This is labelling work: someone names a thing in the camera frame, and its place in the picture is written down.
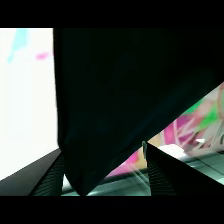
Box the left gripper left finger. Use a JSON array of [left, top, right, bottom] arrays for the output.
[[29, 153, 66, 197]]

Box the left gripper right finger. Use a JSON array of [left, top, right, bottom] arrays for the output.
[[141, 140, 224, 197]]

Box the black garment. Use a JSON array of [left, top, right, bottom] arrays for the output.
[[52, 27, 224, 197]]

